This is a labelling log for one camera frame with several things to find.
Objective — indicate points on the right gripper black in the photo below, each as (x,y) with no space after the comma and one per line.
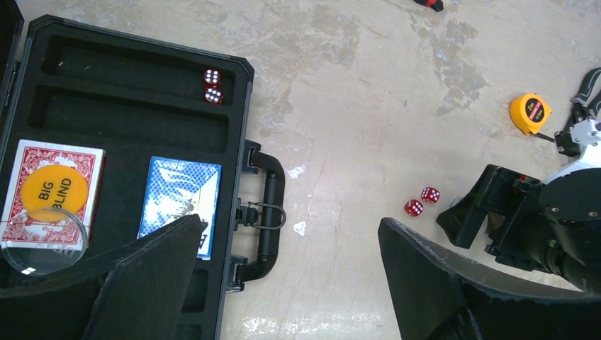
(521,234)

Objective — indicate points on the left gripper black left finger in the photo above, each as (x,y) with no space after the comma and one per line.
(135,291)

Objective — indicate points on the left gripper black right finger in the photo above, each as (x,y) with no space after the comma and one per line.
(439,294)

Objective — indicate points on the clear round dealer button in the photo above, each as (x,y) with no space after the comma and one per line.
(43,241)

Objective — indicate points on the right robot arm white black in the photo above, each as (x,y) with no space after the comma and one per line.
(571,203)

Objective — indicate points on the black poker set case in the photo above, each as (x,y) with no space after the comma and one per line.
(136,98)

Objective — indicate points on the red die left on table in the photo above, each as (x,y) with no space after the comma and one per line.
(413,207)

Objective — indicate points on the blue playing card deck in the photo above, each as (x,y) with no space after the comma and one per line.
(176,188)

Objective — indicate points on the red playing card deck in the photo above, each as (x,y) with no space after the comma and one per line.
(32,155)

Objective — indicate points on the yellow tape measure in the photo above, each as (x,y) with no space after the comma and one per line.
(529,113)

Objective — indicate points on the yellow big blind button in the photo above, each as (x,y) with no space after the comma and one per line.
(52,192)

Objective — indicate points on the lower red die in case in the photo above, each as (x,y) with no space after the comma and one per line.
(213,95)

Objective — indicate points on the red die in case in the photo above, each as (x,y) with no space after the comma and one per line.
(213,95)
(212,78)

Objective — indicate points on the red utility knife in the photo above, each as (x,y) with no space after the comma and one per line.
(435,5)

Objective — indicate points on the upper red die in case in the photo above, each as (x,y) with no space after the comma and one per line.
(212,78)

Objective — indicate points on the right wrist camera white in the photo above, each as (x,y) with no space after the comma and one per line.
(579,146)

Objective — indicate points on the black handled pliers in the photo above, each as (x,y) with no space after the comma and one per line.
(584,103)

